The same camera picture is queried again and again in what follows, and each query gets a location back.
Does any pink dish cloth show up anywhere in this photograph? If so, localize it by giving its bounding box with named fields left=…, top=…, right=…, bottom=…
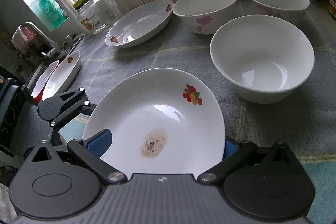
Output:
left=11, top=25, right=36, bottom=53

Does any steel sink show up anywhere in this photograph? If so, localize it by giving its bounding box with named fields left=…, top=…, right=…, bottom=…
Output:
left=25, top=34, right=85, bottom=92

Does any green detergent bottle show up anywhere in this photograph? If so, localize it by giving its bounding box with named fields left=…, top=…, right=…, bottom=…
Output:
left=39, top=0, right=66, bottom=28

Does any steel kitchen faucet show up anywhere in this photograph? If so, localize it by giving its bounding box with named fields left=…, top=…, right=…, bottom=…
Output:
left=22, top=22, right=62, bottom=56

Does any sink soap dispenser knob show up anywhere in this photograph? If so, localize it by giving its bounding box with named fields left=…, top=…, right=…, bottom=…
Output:
left=64, top=35, right=77, bottom=48

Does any glass jar yellow lid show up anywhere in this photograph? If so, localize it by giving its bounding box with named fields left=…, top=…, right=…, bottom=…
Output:
left=77, top=0, right=113, bottom=35

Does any floral bowl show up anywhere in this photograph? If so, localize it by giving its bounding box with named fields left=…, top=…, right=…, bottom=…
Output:
left=251, top=0, right=310, bottom=25
left=173, top=0, right=238, bottom=35
left=210, top=15, right=315, bottom=105

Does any white plate with brown stain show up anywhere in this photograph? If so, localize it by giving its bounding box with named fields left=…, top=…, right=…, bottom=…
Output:
left=83, top=68, right=226, bottom=177

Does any white colander basket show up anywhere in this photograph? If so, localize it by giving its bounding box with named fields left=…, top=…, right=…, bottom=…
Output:
left=33, top=60, right=59, bottom=91

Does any short plastic wrap roll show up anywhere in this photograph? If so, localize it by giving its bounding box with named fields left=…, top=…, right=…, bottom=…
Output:
left=55, top=0, right=90, bottom=36

